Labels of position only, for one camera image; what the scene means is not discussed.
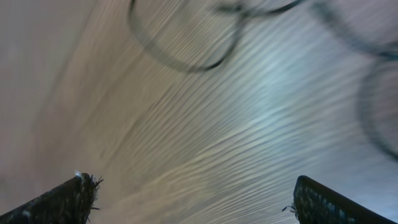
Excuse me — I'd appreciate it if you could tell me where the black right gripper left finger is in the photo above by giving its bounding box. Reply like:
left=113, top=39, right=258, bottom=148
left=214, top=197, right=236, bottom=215
left=1, top=172, right=103, bottom=224

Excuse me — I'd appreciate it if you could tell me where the black USB cable metal plug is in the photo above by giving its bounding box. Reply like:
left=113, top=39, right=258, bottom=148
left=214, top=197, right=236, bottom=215
left=127, top=0, right=398, bottom=162

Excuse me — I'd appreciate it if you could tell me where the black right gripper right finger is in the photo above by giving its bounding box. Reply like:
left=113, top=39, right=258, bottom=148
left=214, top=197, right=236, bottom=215
left=283, top=175, right=397, bottom=224

